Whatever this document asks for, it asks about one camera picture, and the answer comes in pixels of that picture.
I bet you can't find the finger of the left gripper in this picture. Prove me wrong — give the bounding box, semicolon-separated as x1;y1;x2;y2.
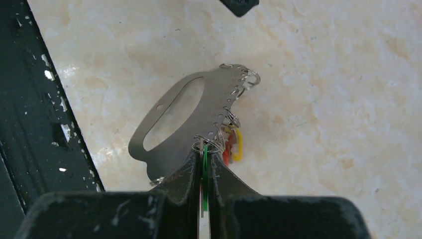
220;0;260;17

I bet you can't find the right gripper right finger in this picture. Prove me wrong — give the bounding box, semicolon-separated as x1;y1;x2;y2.
208;153;370;239

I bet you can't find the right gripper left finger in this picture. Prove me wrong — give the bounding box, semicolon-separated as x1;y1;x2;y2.
15;152;200;239

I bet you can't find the yellow key tag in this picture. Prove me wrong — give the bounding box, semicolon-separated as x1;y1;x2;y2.
225;125;243;162

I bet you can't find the green key tag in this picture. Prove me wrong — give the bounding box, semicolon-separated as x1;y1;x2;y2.
202;144;208;212

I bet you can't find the red key tag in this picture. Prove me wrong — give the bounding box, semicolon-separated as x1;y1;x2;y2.
222;131;237;167

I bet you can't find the metal key holder plate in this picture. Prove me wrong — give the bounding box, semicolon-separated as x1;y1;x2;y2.
128;64;261;181

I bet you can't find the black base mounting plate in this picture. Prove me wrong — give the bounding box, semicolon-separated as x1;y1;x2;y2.
0;0;104;211

